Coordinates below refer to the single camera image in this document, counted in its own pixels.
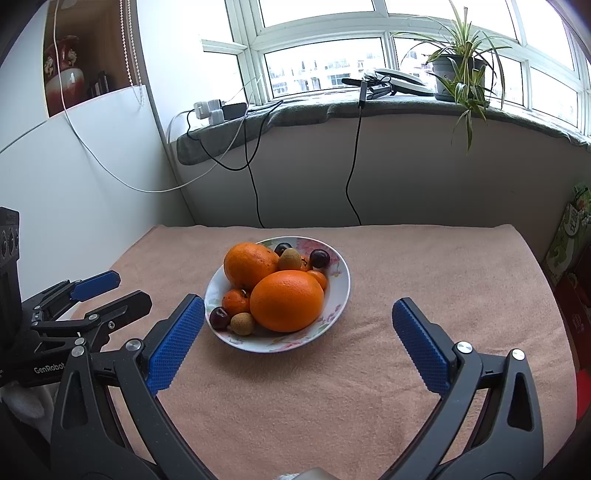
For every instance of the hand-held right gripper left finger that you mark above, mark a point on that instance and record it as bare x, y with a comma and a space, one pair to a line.
178, 344

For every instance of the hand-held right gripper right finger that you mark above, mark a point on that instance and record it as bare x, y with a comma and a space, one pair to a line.
422, 346

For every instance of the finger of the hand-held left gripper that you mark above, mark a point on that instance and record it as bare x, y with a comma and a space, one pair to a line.
124, 307
97, 284

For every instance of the dark plum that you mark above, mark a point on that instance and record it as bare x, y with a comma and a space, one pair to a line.
219, 317
282, 249
319, 258

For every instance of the small mandarin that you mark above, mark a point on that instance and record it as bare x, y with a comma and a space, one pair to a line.
235, 301

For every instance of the floral white plate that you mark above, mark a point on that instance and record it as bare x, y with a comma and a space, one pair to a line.
277, 344

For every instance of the large dimpled round orange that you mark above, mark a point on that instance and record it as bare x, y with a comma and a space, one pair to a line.
250, 265

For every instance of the large smooth oval orange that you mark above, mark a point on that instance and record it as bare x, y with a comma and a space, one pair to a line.
286, 301

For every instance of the tiny orange kumquat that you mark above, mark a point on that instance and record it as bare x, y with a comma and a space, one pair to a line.
319, 278

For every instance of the white cabinet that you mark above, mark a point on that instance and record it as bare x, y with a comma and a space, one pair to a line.
92, 175

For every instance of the pink towel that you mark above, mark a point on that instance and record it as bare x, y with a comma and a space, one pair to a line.
300, 406

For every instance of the green printed box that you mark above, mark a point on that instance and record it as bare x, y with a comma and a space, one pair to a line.
570, 240

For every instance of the white power adapters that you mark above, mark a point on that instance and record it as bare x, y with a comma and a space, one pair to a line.
203, 110

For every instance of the white power adapter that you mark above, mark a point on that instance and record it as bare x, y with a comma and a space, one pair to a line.
214, 117

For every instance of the red white vase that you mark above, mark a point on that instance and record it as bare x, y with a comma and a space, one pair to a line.
67, 78

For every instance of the black power adapter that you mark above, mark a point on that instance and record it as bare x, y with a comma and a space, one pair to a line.
234, 110

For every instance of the grey sill cloth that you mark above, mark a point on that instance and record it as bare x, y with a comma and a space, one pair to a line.
369, 113

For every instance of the potted spider plant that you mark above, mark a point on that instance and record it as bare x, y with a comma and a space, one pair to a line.
455, 78

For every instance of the white window frame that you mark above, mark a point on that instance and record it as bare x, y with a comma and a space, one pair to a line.
388, 30

